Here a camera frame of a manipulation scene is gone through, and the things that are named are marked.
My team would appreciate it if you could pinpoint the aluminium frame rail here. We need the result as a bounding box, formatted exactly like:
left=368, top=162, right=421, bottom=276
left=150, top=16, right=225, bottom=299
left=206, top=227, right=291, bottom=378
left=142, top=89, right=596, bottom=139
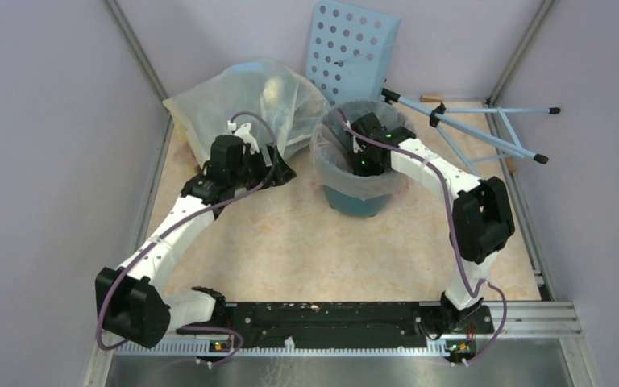
left=82, top=0, right=174, bottom=387

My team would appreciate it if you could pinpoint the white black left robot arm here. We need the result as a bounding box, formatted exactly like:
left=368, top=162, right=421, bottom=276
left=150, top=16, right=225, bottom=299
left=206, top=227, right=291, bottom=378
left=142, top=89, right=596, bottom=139
left=95, top=135, right=295, bottom=348

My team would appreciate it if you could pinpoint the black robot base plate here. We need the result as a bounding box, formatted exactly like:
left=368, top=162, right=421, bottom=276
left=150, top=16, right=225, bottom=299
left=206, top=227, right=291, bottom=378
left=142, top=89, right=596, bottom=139
left=206, top=302, right=495, bottom=350

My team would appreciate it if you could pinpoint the teal plastic trash bin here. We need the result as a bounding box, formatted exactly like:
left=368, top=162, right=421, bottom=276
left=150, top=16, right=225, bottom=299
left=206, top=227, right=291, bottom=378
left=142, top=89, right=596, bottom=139
left=323, top=185, right=392, bottom=218

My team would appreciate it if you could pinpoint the pink plastic trash bag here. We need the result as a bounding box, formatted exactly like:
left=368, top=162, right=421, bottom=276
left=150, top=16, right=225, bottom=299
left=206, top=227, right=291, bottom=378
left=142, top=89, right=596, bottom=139
left=309, top=100, right=415, bottom=200

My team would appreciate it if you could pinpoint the large translucent filled bag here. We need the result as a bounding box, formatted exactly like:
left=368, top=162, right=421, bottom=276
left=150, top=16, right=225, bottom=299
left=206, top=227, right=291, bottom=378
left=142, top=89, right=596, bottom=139
left=163, top=58, right=332, bottom=167

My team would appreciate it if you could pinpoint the light blue folding tripod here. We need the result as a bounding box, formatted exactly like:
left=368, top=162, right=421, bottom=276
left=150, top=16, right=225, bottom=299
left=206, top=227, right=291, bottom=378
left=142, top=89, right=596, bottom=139
left=380, top=88, right=562, bottom=172

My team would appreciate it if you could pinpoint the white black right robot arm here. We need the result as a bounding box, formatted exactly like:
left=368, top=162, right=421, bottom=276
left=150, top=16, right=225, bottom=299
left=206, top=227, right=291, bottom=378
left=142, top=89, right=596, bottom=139
left=343, top=113, right=515, bottom=332

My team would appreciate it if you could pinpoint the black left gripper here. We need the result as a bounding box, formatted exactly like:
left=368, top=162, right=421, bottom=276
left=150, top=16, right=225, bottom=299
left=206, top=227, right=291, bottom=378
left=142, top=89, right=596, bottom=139
left=230, top=142, right=296, bottom=191

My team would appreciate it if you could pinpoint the white toothed cable strip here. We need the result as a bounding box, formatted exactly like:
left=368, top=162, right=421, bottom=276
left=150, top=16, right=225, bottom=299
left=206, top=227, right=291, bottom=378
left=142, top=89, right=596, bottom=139
left=115, top=338, right=449, bottom=358

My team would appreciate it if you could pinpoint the small wooden block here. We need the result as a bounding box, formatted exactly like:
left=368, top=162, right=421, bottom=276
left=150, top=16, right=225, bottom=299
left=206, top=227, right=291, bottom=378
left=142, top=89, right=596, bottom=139
left=419, top=94, right=444, bottom=103

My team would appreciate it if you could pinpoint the light blue perforated panel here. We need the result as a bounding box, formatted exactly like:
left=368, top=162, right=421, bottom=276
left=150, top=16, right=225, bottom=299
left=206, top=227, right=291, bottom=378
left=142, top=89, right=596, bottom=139
left=305, top=1, right=401, bottom=105

